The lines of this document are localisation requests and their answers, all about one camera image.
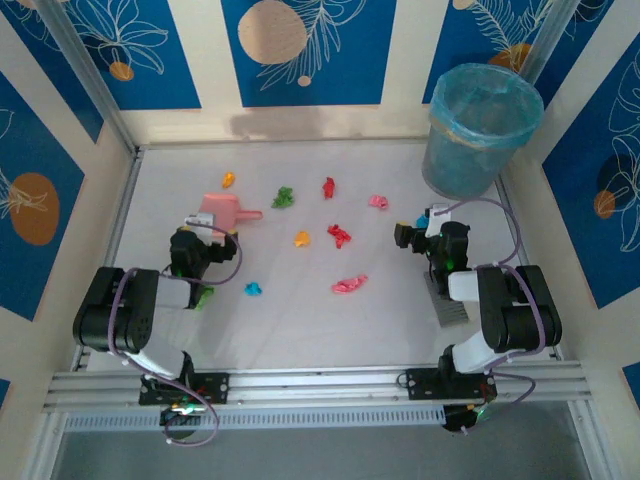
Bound slotted grey cable duct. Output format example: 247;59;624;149
63;403;447;432

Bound aluminium mounting rail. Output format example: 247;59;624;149
42;363;594;415

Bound large pink paper scrap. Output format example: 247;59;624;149
330;273;370;295

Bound aluminium table side rail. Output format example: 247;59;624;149
74;147;146;371
494;172;565;361

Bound wooden brush grey bristles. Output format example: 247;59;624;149
423;269;472;329

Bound pink plastic dustpan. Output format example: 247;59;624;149
198;193;264;237

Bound black controller box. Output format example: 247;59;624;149
159;405;201;441
442;403;496;435

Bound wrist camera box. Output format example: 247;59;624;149
424;203;453;237
183;211;217;230

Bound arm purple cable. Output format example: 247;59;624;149
108;227;245;447
433;197;547;409

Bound bin with blue bag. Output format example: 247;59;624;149
422;63;545;200

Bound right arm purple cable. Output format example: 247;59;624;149
433;197;547;409

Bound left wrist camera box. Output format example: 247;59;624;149
183;211;217;230

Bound aluminium frame post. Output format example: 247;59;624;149
34;0;140;156
519;0;584;89

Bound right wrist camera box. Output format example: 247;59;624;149
424;203;453;237

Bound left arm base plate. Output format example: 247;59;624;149
138;372;231;406

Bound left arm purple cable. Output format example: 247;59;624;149
108;227;245;447

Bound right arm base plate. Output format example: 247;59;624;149
405;367;499;401

